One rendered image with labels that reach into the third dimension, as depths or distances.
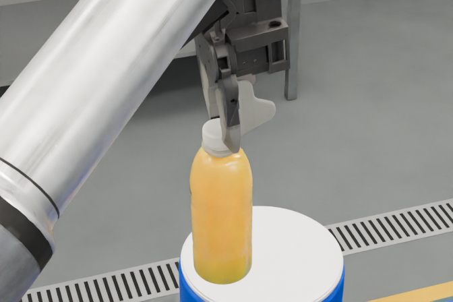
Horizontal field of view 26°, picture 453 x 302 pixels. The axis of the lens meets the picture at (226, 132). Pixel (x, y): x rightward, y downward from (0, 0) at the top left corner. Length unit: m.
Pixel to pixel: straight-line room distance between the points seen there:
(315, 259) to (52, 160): 1.12
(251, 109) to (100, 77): 0.43
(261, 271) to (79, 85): 1.07
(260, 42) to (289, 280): 0.73
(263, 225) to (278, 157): 1.96
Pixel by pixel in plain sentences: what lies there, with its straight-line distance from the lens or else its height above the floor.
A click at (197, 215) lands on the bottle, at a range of 1.12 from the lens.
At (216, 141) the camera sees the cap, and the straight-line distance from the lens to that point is 1.06.
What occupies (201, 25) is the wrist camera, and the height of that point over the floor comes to 1.69.
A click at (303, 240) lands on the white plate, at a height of 1.04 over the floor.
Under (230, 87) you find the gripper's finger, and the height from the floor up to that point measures 1.64.
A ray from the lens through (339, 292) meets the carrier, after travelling 1.67.
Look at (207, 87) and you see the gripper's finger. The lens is 1.06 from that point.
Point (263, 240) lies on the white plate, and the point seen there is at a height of 1.04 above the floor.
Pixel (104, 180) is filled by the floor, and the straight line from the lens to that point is 3.60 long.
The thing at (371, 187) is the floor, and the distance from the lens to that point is 3.58.
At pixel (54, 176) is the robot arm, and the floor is 1.80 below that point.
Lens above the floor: 2.15
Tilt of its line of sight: 34 degrees down
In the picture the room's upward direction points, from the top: straight up
